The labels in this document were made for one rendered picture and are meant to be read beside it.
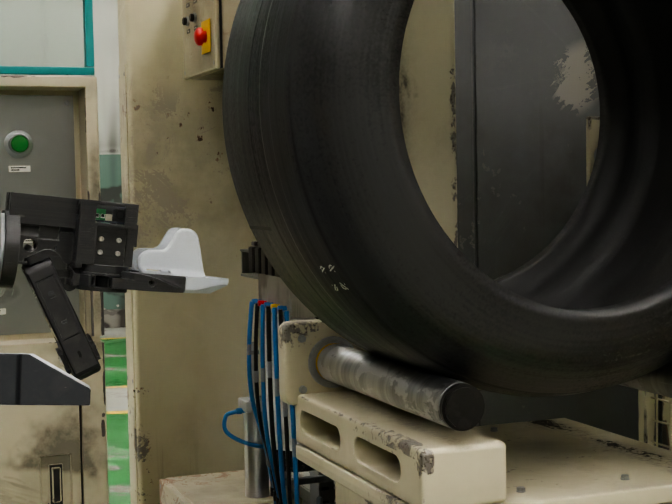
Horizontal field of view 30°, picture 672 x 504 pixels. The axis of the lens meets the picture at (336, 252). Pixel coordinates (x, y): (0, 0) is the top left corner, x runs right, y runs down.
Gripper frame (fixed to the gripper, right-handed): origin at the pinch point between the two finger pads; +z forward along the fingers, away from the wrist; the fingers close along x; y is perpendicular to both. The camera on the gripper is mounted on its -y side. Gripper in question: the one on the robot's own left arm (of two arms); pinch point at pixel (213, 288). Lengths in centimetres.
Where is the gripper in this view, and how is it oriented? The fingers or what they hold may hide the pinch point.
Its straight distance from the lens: 119.9
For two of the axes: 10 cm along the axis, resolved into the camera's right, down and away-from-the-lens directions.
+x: -3.6, -0.4, 9.3
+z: 9.3, 0.9, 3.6
